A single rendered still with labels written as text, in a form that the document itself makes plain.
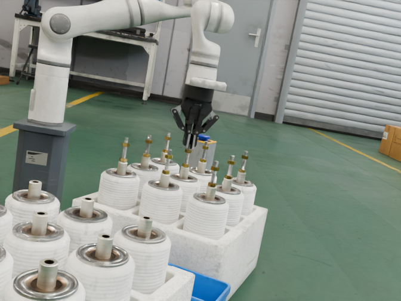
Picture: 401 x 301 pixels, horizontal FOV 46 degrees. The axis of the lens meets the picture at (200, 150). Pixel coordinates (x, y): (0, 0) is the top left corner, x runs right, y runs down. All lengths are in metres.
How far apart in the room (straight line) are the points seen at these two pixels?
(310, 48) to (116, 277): 5.96
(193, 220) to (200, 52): 0.40
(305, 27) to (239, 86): 1.14
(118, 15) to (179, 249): 0.69
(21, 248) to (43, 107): 0.72
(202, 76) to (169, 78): 5.16
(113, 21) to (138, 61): 4.94
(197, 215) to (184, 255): 0.09
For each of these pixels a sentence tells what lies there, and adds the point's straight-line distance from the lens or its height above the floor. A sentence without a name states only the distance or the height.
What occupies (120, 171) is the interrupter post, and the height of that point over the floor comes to 0.26.
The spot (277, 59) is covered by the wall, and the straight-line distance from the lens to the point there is 6.46.
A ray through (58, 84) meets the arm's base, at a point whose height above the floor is 0.42.
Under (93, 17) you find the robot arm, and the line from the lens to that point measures 1.38.
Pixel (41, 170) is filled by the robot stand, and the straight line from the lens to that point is 1.41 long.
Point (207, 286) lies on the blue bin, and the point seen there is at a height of 0.10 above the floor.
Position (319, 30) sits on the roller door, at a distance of 6.54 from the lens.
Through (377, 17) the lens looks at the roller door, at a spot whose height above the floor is 1.59.
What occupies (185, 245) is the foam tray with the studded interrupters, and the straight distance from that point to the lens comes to 1.04.
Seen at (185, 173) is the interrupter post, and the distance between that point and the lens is 1.21.
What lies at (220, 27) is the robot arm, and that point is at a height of 0.64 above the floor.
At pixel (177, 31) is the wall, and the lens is 6.32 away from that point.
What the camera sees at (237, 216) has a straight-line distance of 1.18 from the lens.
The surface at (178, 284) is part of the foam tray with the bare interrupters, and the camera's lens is 0.82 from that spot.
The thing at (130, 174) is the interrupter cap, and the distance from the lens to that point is 1.17.
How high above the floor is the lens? 0.54
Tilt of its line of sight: 10 degrees down
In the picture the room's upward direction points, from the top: 10 degrees clockwise
